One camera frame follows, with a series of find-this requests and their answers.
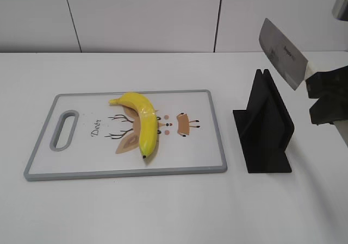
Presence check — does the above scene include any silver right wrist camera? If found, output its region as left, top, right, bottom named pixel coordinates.
left=332, top=0, right=347, bottom=22

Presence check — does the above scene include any yellow plastic banana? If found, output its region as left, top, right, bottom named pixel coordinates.
left=109, top=92, right=158, bottom=159

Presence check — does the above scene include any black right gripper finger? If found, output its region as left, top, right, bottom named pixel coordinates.
left=306, top=66, right=347, bottom=99
left=309, top=94, right=347, bottom=125

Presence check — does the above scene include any white-handled kitchen knife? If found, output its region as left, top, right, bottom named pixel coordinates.
left=259, top=18, right=318, bottom=90

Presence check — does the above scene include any black knife stand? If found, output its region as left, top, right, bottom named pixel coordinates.
left=233, top=69, right=295, bottom=173

